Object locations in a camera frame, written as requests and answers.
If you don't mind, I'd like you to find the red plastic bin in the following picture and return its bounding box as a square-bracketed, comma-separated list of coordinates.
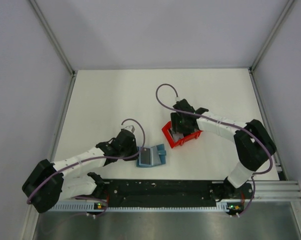
[161, 121, 202, 149]

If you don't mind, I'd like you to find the blue leather card holder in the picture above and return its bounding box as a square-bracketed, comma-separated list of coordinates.
[136, 144, 167, 168]

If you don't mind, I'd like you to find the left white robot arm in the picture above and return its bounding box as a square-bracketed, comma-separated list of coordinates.
[22, 125, 138, 214]

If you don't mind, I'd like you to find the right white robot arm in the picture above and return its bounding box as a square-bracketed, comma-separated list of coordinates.
[170, 99, 277, 198]

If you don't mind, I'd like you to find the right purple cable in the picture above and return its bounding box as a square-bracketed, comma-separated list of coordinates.
[155, 83, 275, 217]

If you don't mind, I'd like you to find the purple cable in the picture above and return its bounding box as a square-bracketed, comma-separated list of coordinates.
[155, 83, 275, 217]
[26, 119, 148, 216]

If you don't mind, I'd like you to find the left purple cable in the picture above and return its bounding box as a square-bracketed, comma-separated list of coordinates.
[26, 119, 148, 216]

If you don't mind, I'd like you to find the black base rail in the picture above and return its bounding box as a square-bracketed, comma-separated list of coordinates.
[99, 179, 228, 208]

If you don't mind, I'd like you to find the grey slotted cable duct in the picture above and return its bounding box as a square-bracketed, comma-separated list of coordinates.
[49, 200, 240, 213]

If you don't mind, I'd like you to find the aluminium frame rail right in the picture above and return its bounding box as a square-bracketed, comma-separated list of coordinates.
[249, 181, 301, 201]

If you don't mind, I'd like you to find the left aluminium frame post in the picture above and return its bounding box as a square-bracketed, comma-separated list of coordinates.
[27, 0, 76, 76]

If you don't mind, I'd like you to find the aluminium frame post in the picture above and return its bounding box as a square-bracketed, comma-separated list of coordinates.
[249, 0, 298, 73]
[27, 0, 76, 76]

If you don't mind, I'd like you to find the right aluminium frame post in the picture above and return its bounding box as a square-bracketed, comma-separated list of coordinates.
[249, 0, 298, 73]

